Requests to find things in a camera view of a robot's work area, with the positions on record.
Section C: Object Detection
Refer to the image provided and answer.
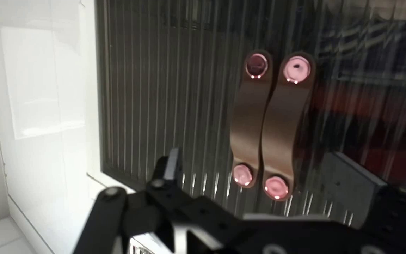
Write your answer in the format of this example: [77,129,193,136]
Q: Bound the brown leather door handle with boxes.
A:
[260,53,315,204]
[228,48,274,189]

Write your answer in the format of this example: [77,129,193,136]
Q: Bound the white stacked storage cabinet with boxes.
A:
[0,0,136,254]

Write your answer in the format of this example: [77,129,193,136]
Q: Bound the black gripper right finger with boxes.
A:
[321,151,406,254]

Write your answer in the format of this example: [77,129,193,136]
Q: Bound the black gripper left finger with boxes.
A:
[150,147,184,189]

